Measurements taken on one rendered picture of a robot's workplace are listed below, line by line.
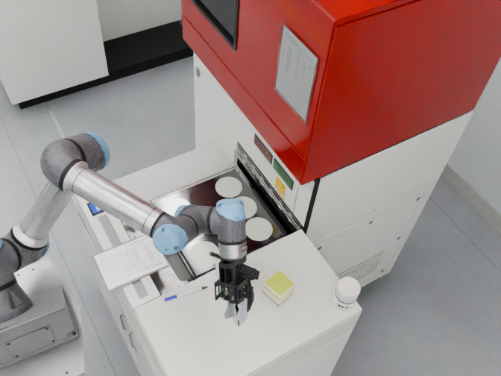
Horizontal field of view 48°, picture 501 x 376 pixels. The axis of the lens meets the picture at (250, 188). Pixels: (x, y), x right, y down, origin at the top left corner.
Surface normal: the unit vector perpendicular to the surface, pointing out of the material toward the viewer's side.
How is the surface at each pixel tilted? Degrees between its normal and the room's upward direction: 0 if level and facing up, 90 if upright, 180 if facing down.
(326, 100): 90
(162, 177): 0
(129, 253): 0
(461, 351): 0
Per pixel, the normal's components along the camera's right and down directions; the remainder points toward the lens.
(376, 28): 0.51, 0.69
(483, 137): -0.86, 0.36
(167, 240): -0.35, 0.26
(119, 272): 0.07, -0.62
